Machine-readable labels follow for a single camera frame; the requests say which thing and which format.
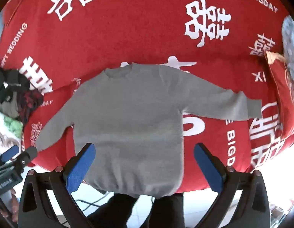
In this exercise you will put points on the red pillow with orange edge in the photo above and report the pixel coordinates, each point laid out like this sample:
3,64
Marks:
282,92

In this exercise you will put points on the red printed blanket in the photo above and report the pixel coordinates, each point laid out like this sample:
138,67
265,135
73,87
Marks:
137,28

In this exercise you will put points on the person's right leg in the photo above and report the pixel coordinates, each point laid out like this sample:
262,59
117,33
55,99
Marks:
167,211

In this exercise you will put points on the olive garment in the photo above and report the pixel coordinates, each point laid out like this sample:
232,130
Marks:
6,108

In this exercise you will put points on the dark red plaid garment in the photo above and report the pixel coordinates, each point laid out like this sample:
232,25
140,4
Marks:
29,102

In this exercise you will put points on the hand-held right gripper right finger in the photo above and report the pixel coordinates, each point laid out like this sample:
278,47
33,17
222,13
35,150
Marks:
208,168

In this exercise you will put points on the grey patterned pillow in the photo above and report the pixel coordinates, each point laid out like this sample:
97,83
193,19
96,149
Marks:
290,42

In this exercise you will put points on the person's left hand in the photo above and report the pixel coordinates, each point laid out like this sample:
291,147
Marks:
13,205

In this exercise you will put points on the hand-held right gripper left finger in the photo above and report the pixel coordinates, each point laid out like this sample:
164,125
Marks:
79,168

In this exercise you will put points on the printed picture bag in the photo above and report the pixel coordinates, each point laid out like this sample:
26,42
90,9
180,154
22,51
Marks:
5,129

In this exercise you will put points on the person's dark trousers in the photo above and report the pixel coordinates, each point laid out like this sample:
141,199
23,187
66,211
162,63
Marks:
118,211

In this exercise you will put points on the grey sweater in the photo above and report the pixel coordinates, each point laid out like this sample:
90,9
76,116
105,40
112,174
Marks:
128,123

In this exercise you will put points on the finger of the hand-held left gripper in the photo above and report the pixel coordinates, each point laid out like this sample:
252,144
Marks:
9,153
30,152

